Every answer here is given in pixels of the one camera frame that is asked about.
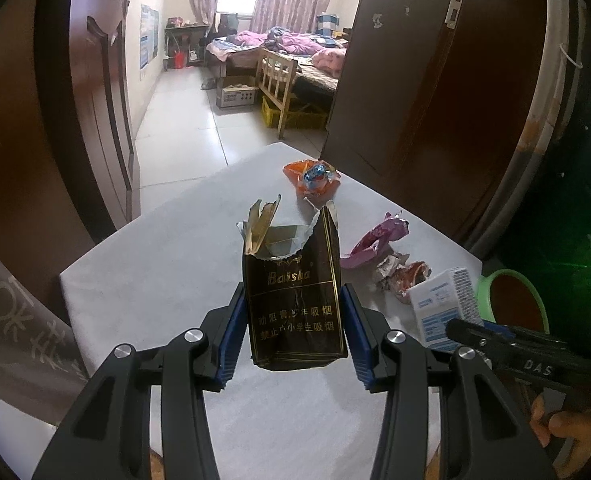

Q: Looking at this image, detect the pink Pocky wrapper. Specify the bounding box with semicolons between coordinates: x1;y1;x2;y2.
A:
340;212;409;269

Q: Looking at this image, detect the dark Baisha cigarette pack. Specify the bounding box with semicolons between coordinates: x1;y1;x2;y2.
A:
239;200;347;372

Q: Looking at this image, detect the green rimmed trash bin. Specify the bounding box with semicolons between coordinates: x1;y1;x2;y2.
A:
475;269;549;334

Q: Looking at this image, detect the person's right hand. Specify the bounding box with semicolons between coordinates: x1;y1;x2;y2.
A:
530;394;591;479

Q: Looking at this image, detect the white blue medicine box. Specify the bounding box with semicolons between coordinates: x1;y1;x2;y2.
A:
408;268;483;352

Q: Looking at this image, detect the crumpled printed paper wrapper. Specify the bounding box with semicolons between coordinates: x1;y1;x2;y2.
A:
373;252;432;304

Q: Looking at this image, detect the white table cloth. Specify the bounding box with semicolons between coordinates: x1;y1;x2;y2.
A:
58;142;484;480

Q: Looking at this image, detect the orange snack wrapper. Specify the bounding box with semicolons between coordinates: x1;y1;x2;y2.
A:
282;159;341;200

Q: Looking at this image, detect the open brown wooden door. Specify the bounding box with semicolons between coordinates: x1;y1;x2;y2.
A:
0;0;141;241

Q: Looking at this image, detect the dark brown wardrobe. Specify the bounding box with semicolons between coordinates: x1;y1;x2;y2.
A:
319;0;551;256

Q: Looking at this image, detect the yellow plastic crate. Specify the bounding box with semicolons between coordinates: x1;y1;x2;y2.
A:
260;96;328;130

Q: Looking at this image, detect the bed with pink bedding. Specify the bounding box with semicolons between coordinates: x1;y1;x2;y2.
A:
205;26;349;93

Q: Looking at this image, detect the white storage crate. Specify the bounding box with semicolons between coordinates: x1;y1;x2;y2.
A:
216;75;258;110

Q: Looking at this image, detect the wooden bed footboard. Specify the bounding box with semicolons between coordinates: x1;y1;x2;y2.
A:
255;48;297;140

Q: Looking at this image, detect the red bucket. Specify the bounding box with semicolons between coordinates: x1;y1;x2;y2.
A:
170;51;187;70

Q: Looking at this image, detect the dark wooden desk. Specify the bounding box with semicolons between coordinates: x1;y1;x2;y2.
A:
164;24;210;70

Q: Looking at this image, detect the blue wall poster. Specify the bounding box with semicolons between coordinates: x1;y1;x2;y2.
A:
139;4;160;70

